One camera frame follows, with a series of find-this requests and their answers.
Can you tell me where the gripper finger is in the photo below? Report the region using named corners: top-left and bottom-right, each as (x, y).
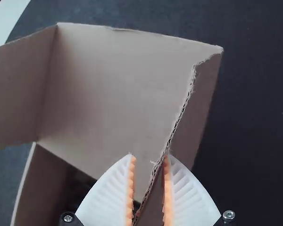
top-left (60, 153), bottom-right (137, 226)
top-left (162, 153), bottom-right (237, 226)

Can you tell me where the cardboard box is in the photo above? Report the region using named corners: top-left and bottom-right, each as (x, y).
top-left (0, 22), bottom-right (225, 226)

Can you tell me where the black mat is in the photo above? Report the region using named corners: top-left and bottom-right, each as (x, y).
top-left (0, 0), bottom-right (283, 226)

